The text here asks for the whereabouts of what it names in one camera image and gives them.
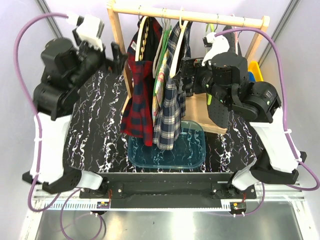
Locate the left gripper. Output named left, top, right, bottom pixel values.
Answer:
left=70, top=27, right=129, bottom=88

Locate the wooden hanger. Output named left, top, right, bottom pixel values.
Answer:
left=169, top=7, right=188, bottom=78

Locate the cream wavy hanger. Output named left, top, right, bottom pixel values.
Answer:
left=135, top=16, right=150, bottom=62

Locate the floral pastel skirt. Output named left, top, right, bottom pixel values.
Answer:
left=151, top=49, right=170, bottom=126

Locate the red plaid skirt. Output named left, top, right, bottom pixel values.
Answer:
left=120, top=17, right=163, bottom=147

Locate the navy plaid skirt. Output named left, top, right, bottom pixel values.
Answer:
left=152, top=21, right=192, bottom=150

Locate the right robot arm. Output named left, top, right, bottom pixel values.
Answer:
left=181, top=52, right=306, bottom=199

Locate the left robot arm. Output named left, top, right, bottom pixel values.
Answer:
left=22, top=37, right=128, bottom=198

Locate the lime green hanger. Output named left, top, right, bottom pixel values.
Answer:
left=205, top=22, right=216, bottom=106

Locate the pink hanger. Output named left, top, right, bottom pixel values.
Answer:
left=231, top=13, right=238, bottom=53

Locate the grey dotted skirt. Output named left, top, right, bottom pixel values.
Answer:
left=207, top=42, right=242, bottom=129

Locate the wooden clothes rack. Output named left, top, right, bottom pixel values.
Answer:
left=106, top=0, right=270, bottom=134

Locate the blue cloth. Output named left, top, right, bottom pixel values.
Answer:
left=248, top=71, right=256, bottom=82

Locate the yellow plastic bin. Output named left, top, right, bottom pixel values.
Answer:
left=248, top=61, right=264, bottom=82

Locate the teal plastic tray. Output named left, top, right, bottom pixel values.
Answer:
left=127, top=120, right=206, bottom=170

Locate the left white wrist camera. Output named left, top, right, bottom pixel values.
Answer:
left=66, top=12, right=105, bottom=52

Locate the grey wire hanger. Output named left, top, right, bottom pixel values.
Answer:
left=152, top=8, right=170, bottom=79

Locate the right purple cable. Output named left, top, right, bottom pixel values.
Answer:
left=215, top=27, right=320, bottom=192

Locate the purple cable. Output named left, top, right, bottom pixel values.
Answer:
left=215, top=27, right=320, bottom=192
left=14, top=13, right=70, bottom=213

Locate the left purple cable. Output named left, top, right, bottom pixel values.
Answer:
left=14, top=13, right=70, bottom=213

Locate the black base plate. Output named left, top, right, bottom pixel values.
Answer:
left=78, top=171, right=258, bottom=215

